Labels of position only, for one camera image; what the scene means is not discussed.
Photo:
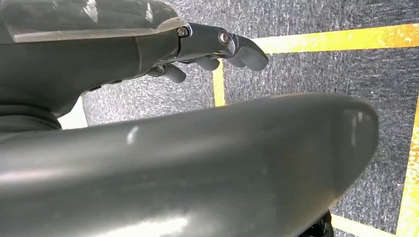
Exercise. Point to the large grey robot body shell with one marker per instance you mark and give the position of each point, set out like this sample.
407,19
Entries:
196,170

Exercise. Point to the yellow floor tape strip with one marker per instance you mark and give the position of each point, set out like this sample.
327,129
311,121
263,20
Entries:
410,189
337,38
360,226
218,85

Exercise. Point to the white flat panel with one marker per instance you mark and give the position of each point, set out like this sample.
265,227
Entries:
74,116

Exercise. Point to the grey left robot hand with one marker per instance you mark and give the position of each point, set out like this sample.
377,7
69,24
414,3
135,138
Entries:
82,55

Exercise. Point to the ribbed grey left arm sleeve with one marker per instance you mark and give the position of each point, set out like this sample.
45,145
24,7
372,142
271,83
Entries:
23,119

